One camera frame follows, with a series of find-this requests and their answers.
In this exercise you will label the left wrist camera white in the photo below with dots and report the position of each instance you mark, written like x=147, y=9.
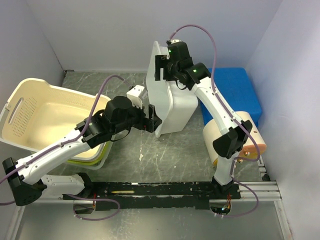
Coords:
x=135, y=95

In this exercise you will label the aluminium rail frame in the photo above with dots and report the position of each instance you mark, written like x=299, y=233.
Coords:
x=65, y=188

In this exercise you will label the cream cylindrical stool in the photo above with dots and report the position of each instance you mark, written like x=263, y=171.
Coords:
x=211, y=132

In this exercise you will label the blue plastic container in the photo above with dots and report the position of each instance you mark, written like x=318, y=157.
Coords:
x=238, y=91

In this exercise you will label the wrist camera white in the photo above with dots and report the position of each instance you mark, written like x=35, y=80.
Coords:
x=174, y=41
x=135, y=95

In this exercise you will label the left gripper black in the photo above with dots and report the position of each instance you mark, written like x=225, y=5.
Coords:
x=147, y=124

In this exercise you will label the cream perforated laundry basket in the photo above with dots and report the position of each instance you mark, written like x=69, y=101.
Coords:
x=38, y=114

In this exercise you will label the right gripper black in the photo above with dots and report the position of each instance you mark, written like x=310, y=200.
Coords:
x=161, y=61

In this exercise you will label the green basket under cream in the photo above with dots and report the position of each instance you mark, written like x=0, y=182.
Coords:
x=92, y=159

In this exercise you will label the large white plastic container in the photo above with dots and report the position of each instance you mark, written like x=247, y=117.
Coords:
x=173, y=105

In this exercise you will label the wooden pencil on base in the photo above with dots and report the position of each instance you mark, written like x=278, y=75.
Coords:
x=122, y=192

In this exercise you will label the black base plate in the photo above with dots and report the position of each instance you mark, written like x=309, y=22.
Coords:
x=149, y=195

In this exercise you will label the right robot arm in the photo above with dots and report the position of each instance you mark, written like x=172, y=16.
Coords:
x=234, y=130

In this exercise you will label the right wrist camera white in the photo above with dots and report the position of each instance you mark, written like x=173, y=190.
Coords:
x=174, y=41

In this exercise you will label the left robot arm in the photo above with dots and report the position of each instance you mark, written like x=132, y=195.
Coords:
x=24, y=175

